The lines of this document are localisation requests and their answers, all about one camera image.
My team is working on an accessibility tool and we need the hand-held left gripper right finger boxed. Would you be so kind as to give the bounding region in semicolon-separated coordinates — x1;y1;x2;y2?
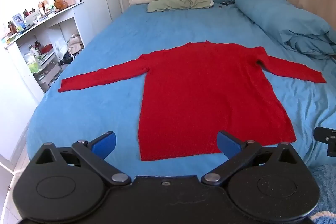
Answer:
201;131;302;187

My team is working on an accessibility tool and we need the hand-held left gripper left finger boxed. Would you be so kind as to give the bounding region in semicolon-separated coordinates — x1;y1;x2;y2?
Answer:
31;131;132;187

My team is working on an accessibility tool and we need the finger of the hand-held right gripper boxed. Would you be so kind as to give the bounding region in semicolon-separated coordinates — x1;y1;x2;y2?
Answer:
314;126;336;158

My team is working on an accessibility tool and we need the red knit sweater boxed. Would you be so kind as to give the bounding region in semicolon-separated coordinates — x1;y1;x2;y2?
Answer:
58;40;327;161

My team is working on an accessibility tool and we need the pile of clothes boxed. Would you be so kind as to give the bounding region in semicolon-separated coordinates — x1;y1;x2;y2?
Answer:
58;34;85;65

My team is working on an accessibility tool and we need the blue fluffy rug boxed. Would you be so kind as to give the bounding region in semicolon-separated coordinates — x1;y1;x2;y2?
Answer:
307;164;336;224

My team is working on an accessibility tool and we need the red box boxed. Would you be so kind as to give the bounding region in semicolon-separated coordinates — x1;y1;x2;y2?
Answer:
39;43;53;54

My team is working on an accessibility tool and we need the blue duvet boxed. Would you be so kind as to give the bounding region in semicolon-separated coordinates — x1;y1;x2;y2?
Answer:
235;0;336;60

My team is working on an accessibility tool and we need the white shelf unit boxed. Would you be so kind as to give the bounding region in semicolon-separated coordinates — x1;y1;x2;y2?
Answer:
1;5;87;93

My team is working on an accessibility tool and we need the green pillow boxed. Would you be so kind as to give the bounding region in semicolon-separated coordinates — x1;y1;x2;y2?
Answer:
147;0;214;13

